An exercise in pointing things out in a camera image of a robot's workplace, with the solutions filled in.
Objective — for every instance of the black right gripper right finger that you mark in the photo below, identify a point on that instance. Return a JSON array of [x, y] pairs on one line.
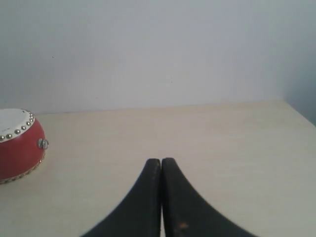
[[186, 213]]

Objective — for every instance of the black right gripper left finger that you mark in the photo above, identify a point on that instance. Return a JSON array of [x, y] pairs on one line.
[[139, 213]]

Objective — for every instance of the small red drum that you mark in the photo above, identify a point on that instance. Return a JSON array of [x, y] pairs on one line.
[[22, 144]]

